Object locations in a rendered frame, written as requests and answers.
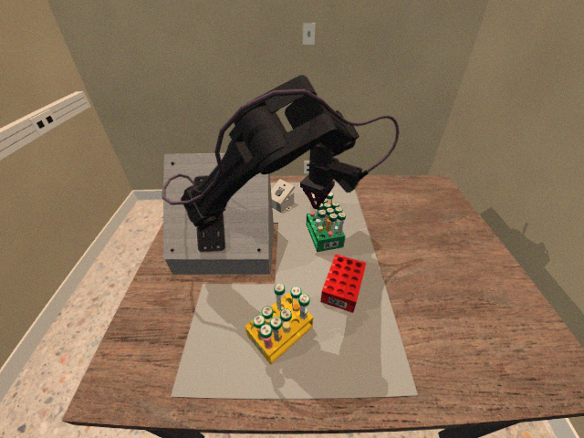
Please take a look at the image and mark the red test tube rack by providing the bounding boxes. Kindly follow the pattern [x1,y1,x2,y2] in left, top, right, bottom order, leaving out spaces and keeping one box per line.
[320,255,366,313]

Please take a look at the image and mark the yellow test tube rack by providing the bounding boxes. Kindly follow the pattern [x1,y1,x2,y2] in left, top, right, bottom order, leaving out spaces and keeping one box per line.
[245,293,313,365]

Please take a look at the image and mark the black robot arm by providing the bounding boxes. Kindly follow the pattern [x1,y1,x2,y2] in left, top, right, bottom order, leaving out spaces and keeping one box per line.
[184,94,362,252]

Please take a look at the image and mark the green test tube rack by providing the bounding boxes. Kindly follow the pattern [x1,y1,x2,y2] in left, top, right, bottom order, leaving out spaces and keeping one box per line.
[307,213,345,252]

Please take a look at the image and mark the beige bench mat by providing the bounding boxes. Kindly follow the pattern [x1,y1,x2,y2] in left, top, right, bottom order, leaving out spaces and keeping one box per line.
[171,182,418,400]

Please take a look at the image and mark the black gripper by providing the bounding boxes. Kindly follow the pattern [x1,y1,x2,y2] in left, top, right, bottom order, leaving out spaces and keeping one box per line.
[300,159,335,209]

